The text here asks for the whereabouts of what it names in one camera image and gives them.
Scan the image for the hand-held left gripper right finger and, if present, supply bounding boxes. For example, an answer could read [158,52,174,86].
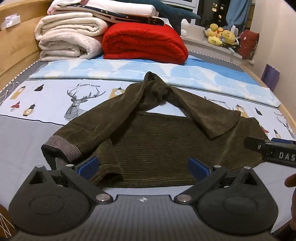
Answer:
[173,157,266,205]

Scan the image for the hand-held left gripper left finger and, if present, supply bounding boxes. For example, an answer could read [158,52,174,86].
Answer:
[23,156,114,205]

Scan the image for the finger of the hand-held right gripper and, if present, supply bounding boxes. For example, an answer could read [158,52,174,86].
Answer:
[245,136,265,154]
[271,138,296,146]

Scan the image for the dark olive corduroy pants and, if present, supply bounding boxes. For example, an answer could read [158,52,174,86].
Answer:
[41,71,270,189]

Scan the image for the person's right hand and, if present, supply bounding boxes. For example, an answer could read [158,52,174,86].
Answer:
[285,173,296,193]

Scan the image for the purple bag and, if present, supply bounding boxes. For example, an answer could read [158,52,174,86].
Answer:
[261,64,281,92]

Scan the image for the dark red cushion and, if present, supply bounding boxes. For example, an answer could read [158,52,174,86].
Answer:
[238,29,260,61]

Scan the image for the black-white striped plush toy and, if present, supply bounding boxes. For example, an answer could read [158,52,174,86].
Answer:
[229,37,241,54]

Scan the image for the light blue leaf-patterned blanket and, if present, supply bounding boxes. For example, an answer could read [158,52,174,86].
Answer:
[29,58,281,107]

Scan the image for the yellow plush bear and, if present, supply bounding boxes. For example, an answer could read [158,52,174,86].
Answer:
[221,30,237,45]

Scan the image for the small yellow plush toy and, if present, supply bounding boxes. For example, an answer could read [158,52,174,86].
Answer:
[208,35,223,46]

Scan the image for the yellow plush duck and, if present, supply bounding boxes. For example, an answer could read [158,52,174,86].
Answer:
[207,23,224,37]

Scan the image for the cream fleece folded blanket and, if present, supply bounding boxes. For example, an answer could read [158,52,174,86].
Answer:
[38,32,104,62]

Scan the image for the blue curtain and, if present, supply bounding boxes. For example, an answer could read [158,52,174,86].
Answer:
[225,0,251,30]

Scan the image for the white seal plush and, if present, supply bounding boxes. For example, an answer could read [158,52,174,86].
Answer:
[180,19,191,37]

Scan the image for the red folded blanket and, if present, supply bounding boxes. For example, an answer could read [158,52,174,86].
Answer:
[102,23,189,66]

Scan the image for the white framed window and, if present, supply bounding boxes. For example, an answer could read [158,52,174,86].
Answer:
[162,0,229,24]

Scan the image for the cream folded quilt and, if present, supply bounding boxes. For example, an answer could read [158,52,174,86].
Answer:
[35,12,110,42]

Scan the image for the teal shark plush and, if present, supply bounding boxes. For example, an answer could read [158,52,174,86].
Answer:
[116,0,201,35]

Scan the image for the white folded pillow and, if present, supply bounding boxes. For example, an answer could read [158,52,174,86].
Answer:
[55,0,159,18]

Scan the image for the pink cloth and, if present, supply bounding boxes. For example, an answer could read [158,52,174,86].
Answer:
[47,0,93,14]

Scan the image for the clear tissue packet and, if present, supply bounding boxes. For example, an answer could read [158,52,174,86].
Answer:
[1,14,22,29]

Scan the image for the white charging cable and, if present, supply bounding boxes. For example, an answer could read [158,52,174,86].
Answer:
[0,82,19,105]

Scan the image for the wooden bed frame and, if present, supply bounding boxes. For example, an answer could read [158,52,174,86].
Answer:
[0,0,53,91]

